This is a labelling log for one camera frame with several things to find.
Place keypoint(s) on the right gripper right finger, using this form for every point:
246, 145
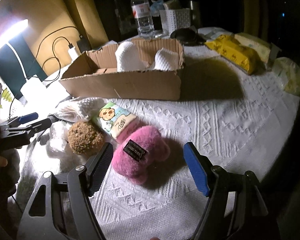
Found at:
198, 166

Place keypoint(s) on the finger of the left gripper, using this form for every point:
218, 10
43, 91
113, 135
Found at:
22, 135
19, 120

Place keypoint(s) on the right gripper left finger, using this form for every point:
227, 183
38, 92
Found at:
97, 166

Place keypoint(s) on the brown bear plush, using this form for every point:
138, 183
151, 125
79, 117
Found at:
85, 139

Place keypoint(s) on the cartoon tissue packet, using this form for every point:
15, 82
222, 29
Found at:
116, 121

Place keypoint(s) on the pink plush toy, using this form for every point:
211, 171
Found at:
143, 147

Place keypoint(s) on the white waffle towel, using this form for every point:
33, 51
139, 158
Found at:
131, 57

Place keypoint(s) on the white textured tablecloth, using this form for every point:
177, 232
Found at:
240, 122

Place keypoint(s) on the white phone charger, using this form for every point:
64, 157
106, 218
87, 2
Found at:
72, 52

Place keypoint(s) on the cardboard box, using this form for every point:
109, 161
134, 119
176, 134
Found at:
94, 73

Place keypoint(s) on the black power adapter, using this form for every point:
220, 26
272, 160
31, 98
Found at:
83, 44

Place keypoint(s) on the yellow wipes pack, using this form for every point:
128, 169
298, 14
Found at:
230, 48

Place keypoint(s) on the clear plastic tissue bag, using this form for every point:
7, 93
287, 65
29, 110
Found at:
287, 74

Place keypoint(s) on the pale yellow tissue pack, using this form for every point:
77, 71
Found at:
260, 46

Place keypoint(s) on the black round lid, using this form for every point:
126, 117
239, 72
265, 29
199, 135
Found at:
187, 37

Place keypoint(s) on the metal thermos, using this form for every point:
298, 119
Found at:
195, 16

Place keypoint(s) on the white woven basket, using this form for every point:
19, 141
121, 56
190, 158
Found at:
172, 20

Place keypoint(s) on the clear water bottle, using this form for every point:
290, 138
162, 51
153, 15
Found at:
142, 15

